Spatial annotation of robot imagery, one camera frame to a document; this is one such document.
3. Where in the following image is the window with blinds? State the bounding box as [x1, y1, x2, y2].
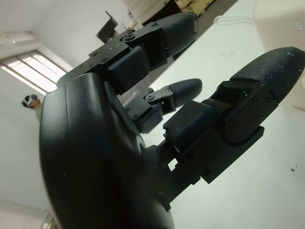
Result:
[0, 49, 68, 93]

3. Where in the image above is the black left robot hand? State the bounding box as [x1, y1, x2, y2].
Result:
[39, 12, 304, 229]

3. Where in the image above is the white toaster power cable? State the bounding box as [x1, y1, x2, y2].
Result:
[213, 15, 257, 26]

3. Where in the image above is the person wearing VR headset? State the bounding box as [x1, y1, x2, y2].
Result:
[21, 94, 44, 120]

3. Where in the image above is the cream white toaster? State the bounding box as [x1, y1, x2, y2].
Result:
[252, 0, 305, 109]

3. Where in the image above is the black monitor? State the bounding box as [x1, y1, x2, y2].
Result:
[96, 10, 120, 41]

